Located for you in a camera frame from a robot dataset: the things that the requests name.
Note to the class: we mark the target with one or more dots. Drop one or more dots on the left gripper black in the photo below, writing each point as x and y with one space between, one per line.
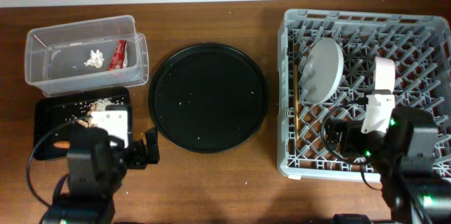
141 158

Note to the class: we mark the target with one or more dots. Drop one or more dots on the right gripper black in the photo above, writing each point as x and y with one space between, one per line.
349 129

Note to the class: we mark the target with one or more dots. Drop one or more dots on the grey plate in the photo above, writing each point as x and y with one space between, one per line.
323 71

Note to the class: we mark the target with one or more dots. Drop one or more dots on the food scraps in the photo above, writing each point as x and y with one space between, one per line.
99 105

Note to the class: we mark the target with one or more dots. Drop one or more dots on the white pink bowl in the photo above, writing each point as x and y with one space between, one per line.
384 74

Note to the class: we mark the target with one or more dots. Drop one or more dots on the wooden chopstick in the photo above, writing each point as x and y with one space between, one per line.
296 87

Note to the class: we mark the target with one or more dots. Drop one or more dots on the red snack wrapper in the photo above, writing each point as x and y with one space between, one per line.
119 57

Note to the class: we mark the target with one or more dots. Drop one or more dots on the orange carrot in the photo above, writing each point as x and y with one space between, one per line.
62 145

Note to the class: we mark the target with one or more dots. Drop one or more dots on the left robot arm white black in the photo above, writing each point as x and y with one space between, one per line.
99 150

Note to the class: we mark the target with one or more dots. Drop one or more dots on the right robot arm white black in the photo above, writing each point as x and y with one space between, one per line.
411 197

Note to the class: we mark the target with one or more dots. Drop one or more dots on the grey dishwasher rack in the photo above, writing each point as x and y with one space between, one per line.
418 44

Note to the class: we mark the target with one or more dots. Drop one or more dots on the clear plastic waste bin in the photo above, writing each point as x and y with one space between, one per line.
55 56

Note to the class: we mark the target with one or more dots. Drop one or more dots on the round black serving tray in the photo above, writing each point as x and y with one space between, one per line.
208 98

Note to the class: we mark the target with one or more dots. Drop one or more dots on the black object bottom edge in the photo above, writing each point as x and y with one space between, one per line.
350 218

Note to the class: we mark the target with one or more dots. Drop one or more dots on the crumpled white tissue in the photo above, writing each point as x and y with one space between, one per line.
96 59

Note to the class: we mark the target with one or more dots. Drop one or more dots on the black rectangular tray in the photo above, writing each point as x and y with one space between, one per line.
53 112

